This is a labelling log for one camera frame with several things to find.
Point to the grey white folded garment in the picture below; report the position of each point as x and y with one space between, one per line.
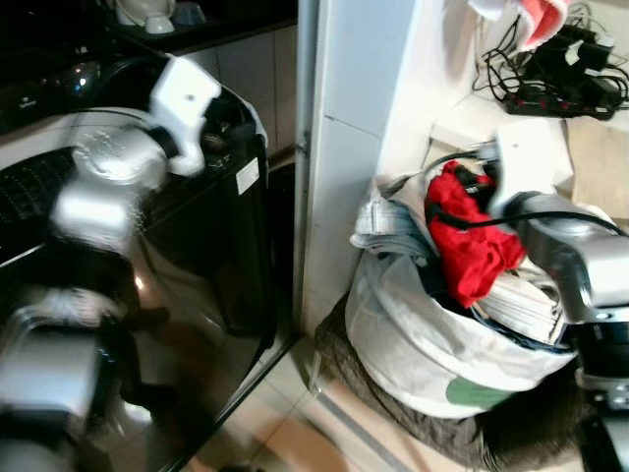
388 221

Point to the black power strip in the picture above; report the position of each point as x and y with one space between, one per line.
550 100

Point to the beige cardboard sheet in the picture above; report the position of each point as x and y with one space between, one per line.
601 162

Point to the white laundry bag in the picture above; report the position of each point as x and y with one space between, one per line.
432 344

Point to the white striped garment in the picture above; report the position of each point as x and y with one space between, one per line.
521 310

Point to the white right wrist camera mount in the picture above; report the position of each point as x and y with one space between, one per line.
531 157

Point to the red and white cloth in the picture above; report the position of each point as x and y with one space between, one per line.
536 20

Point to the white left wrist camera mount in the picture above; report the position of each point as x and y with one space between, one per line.
185 98

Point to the black top-load washing machine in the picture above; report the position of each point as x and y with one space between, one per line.
206 246

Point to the black power adapter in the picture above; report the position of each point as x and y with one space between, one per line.
575 51

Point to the red garment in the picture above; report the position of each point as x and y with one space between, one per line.
472 251

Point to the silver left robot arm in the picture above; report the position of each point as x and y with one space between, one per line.
103 182

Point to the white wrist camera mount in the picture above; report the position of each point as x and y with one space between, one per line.
185 98
531 157

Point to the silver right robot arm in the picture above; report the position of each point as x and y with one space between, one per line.
580 261

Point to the white pot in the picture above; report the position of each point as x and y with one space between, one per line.
147 12

